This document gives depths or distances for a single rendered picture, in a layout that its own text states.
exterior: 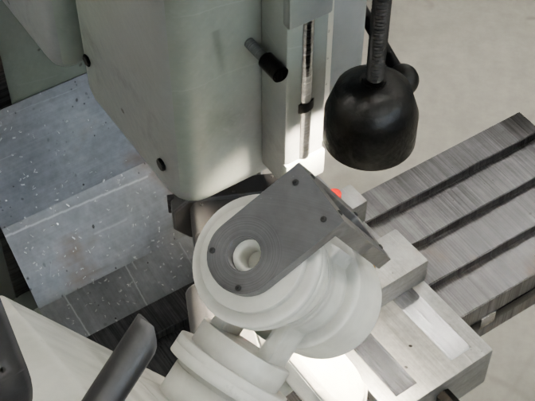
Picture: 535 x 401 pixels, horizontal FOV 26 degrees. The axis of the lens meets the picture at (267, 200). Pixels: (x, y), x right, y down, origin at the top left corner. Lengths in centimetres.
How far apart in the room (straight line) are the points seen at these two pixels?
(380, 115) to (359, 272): 28
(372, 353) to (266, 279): 81
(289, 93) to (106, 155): 65
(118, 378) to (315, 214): 15
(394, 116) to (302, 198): 34
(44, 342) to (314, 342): 14
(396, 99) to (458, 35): 235
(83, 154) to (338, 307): 97
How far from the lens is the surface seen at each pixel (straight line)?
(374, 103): 85
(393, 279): 134
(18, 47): 143
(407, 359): 132
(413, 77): 104
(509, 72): 312
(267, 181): 111
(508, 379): 251
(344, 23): 97
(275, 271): 52
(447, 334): 135
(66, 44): 108
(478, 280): 149
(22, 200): 151
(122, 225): 155
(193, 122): 93
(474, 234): 153
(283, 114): 93
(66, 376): 49
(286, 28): 87
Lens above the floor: 209
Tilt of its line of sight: 49 degrees down
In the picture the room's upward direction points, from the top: straight up
